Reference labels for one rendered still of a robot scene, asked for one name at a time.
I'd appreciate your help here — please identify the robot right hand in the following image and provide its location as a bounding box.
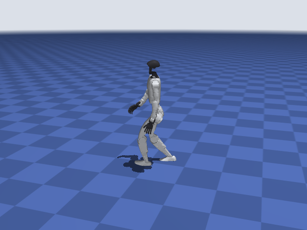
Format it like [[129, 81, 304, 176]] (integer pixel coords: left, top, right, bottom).
[[128, 101, 141, 114]]

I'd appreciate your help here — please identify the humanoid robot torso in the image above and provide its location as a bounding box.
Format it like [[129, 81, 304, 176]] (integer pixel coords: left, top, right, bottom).
[[147, 75, 164, 118]]

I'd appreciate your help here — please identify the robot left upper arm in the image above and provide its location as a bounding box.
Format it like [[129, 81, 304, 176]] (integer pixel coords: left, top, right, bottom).
[[152, 80, 160, 105]]

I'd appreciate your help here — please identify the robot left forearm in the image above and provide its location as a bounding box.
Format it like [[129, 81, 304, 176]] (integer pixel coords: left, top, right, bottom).
[[150, 101, 159, 122]]

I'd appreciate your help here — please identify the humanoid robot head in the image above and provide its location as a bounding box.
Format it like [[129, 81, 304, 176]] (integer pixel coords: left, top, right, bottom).
[[147, 60, 160, 78]]

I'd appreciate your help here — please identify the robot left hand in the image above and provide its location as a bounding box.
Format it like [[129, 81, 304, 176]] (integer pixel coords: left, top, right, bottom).
[[143, 120, 155, 134]]

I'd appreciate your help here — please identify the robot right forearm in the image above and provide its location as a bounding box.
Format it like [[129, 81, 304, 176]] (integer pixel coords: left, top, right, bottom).
[[139, 92, 148, 106]]

